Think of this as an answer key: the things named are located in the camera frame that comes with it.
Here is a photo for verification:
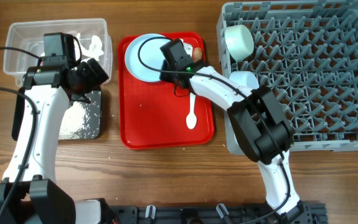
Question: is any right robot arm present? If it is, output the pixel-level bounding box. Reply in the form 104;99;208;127
160;39;301;223

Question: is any black plastic tray bin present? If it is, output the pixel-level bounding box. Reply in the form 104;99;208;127
15;85;101;143

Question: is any clear plastic bin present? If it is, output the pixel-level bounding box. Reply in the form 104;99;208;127
6;18;113;77

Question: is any large light blue plate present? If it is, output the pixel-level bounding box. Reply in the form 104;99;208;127
124;33;176;83

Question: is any orange carrot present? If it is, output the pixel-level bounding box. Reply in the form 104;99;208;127
192;47;203;62

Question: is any light green bowl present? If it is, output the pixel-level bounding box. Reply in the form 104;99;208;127
224;24;254;62

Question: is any cooked white rice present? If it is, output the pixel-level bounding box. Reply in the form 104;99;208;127
59;102;101;140

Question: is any small light blue bowl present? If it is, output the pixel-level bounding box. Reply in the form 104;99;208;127
229;71;259;89

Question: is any grey dishwasher rack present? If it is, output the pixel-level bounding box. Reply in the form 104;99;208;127
216;1;358;152

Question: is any red serving tray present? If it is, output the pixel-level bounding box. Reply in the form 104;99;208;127
117;35;215;150

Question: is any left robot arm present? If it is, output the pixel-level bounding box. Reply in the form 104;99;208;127
0;32;113;223

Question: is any white tissue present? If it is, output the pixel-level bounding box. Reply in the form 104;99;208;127
69;31;105;62

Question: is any white plastic spoon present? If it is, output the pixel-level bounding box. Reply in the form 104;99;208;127
186;93;197;129

